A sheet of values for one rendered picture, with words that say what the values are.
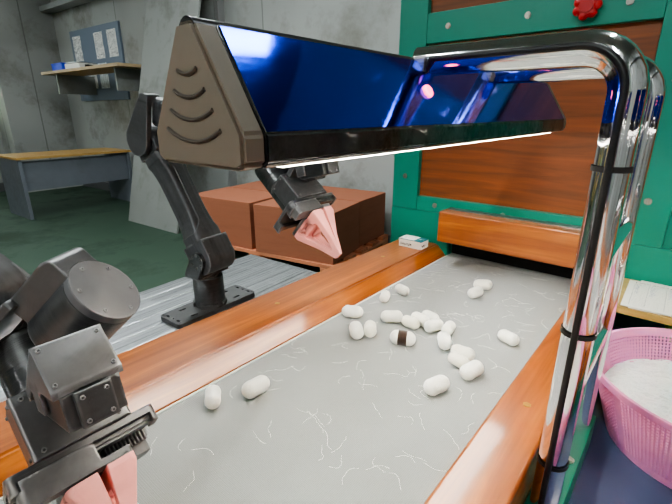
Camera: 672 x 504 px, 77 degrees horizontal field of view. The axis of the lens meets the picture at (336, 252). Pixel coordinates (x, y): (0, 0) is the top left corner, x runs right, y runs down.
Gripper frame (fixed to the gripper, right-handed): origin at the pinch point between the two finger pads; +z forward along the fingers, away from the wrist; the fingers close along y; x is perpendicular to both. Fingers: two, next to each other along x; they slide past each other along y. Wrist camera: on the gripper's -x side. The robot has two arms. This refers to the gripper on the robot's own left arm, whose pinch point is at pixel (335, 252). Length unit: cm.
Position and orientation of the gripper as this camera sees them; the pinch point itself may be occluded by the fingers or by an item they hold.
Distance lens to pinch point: 66.8
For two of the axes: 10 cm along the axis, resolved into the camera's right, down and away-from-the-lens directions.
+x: -4.9, 6.0, 6.3
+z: 5.9, 7.7, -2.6
